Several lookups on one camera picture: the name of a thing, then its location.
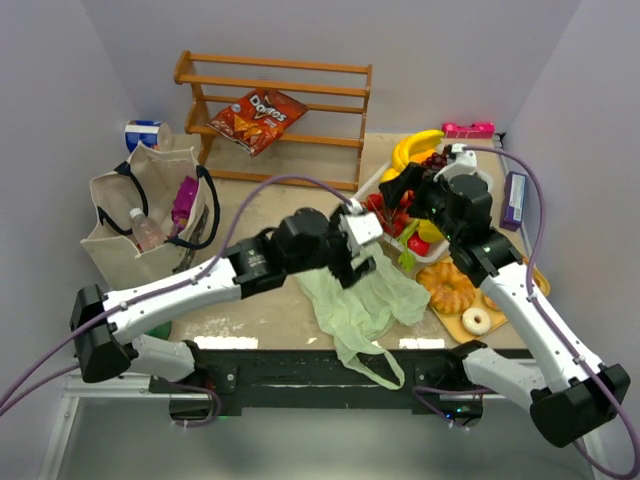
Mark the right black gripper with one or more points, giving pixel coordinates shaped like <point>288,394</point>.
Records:
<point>417,181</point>

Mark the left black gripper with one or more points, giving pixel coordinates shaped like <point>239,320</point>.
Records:
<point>345,255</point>

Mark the light green plastic bag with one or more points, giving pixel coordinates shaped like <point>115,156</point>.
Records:
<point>358,316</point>

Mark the purple snack bag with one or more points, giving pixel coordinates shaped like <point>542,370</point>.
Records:
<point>183,202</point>

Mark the clear plastic water bottle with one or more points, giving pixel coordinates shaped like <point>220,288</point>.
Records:
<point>146,231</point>

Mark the beige canvas tote bag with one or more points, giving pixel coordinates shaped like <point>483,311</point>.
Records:
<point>155,212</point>

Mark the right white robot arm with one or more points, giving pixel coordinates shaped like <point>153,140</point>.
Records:
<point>572,392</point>

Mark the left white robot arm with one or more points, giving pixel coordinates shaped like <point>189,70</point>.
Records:
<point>110,329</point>

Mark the yellow star fruit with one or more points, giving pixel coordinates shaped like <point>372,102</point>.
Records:
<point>428,232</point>

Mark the dark red grapes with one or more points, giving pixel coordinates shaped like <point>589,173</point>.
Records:
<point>435,162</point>

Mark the red cherries pile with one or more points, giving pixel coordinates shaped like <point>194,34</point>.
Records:
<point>393,220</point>

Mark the red apple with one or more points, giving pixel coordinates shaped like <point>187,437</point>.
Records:
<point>418,246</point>

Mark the white fruit tray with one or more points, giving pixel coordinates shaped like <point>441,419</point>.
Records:
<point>438,249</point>

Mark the yellow apple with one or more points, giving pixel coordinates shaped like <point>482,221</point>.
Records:
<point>389,175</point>

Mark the yellow banana bunch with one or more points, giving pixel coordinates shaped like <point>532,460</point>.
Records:
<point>415,148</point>

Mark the pink box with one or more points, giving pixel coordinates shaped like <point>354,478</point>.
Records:
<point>478,130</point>

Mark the purple box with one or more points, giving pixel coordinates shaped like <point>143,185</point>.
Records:
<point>514,197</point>

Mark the round peach bun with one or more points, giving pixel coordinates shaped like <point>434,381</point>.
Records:
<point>490,303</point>

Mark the white glazed donut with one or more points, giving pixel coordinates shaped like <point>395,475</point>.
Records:
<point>476,321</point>

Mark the yellow bread tray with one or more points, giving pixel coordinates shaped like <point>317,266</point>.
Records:
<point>450,296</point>

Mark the wooden shelf rack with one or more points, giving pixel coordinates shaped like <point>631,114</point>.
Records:
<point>212,93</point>

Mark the Doritos chip bag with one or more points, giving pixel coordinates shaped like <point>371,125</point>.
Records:
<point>258,119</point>

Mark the green cloth bundle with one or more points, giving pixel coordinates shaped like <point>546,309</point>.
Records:
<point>162,331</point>

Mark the blue white can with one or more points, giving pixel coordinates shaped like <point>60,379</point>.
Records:
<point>153,134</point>

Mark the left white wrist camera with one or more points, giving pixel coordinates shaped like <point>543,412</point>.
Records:
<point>361,226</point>

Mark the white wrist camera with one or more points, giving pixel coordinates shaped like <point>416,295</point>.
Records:
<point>361,226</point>
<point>460,161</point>

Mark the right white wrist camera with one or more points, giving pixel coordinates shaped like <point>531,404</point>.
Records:
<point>460,161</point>

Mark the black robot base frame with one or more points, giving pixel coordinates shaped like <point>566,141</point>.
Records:
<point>237,380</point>

